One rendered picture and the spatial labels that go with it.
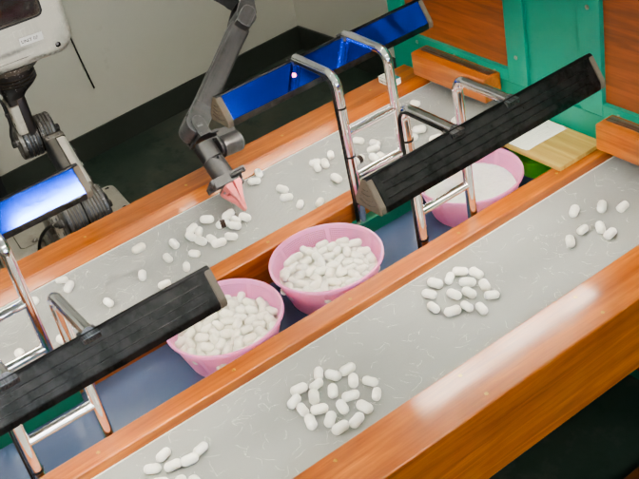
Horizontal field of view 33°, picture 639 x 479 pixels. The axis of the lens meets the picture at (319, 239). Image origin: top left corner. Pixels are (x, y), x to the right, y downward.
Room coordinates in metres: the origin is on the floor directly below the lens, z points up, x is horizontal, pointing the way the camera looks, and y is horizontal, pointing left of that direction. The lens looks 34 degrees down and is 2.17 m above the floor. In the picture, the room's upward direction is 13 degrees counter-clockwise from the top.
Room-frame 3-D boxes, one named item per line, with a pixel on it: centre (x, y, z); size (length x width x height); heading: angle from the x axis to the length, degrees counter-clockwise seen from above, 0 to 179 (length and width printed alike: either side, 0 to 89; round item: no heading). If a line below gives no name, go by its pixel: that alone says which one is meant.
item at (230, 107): (2.36, -0.11, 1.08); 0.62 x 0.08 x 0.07; 119
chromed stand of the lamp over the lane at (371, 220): (2.29, -0.14, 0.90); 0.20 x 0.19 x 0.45; 119
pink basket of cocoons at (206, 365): (1.85, 0.24, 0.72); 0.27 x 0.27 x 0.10
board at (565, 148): (2.30, -0.58, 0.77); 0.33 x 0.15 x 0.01; 29
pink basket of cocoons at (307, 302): (1.98, -0.01, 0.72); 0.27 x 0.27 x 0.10
